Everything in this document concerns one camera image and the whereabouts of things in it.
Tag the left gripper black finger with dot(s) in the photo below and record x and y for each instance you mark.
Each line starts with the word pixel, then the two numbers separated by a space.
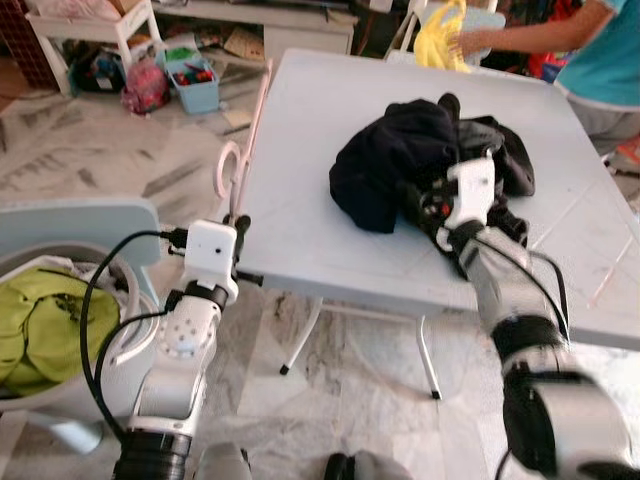
pixel 241 245

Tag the navy garment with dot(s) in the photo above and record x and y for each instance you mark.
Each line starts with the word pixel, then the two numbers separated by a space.
pixel 385 165

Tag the pink plastic hanger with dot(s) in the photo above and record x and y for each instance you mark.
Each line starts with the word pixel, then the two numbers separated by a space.
pixel 220 172

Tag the lime green garment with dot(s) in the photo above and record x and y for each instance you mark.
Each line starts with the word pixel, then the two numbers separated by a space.
pixel 50 330

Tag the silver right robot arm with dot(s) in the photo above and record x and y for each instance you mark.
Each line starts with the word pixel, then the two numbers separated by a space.
pixel 510 290

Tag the person's bare forearm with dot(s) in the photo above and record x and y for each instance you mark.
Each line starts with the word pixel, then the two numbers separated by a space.
pixel 540 35

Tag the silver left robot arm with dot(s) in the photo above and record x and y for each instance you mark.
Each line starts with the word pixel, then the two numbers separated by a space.
pixel 180 345

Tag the person's hand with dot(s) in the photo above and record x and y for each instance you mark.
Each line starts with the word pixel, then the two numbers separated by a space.
pixel 470 43

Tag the white folding table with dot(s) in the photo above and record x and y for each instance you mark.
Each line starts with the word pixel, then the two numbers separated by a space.
pixel 320 200

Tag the grey plastic bucket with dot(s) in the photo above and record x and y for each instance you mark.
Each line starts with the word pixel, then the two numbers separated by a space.
pixel 140 370

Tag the light blue plastic bin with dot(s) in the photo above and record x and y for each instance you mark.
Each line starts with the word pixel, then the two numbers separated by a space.
pixel 195 92

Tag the yellow cloth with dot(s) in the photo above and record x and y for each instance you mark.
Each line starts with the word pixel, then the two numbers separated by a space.
pixel 440 40

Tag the pink bag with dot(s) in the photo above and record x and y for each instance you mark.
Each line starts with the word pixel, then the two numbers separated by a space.
pixel 146 88

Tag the grey robot left foot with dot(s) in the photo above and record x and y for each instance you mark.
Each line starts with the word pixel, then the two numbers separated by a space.
pixel 222 465

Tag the white low cabinet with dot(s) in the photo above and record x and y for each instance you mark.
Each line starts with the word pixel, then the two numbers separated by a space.
pixel 300 38

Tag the person's torso teal shirt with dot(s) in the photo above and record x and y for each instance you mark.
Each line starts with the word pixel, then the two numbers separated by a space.
pixel 610 60

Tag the white open shelf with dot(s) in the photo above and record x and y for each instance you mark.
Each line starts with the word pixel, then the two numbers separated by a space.
pixel 90 22

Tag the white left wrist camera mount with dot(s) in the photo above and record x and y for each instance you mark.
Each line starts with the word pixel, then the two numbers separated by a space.
pixel 210 255

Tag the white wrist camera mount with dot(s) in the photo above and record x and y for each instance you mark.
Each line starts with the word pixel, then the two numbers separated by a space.
pixel 472 190
pixel 210 255

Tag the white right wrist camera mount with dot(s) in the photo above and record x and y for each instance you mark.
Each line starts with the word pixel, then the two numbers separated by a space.
pixel 472 190

